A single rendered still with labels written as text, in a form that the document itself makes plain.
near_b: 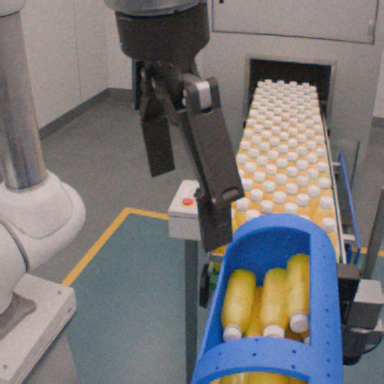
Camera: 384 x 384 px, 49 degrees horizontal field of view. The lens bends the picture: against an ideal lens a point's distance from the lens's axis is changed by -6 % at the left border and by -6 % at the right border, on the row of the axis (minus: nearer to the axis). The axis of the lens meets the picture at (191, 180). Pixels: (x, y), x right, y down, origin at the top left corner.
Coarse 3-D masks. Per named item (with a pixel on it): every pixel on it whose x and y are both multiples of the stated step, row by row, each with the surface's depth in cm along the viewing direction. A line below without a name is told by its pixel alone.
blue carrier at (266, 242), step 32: (256, 224) 104; (288, 224) 101; (224, 256) 108; (256, 256) 112; (288, 256) 110; (320, 256) 94; (224, 288) 108; (320, 288) 85; (320, 320) 77; (224, 352) 71; (256, 352) 68; (288, 352) 68; (320, 352) 70
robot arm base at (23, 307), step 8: (16, 296) 100; (16, 304) 98; (24, 304) 99; (32, 304) 100; (8, 312) 94; (16, 312) 97; (24, 312) 98; (32, 312) 99; (0, 320) 92; (8, 320) 94; (16, 320) 96; (0, 328) 92; (8, 328) 93; (0, 336) 91
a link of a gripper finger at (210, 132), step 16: (208, 80) 32; (192, 96) 32; (192, 112) 32; (208, 112) 33; (192, 128) 34; (208, 128) 33; (224, 128) 33; (208, 144) 33; (224, 144) 34; (208, 160) 33; (224, 160) 34; (208, 176) 34; (224, 176) 34; (240, 192) 35
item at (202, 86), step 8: (184, 80) 34; (192, 80) 33; (200, 80) 32; (200, 88) 32; (208, 88) 32; (200, 96) 32; (208, 96) 32; (184, 104) 33; (200, 104) 32; (208, 104) 33
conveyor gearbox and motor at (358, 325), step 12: (360, 288) 134; (372, 288) 134; (360, 300) 130; (372, 300) 129; (348, 312) 133; (360, 312) 131; (372, 312) 130; (348, 324) 135; (360, 324) 134; (372, 324) 133; (348, 336) 138; (360, 336) 137; (372, 336) 138; (348, 348) 141; (360, 348) 140; (372, 348) 149; (348, 360) 142
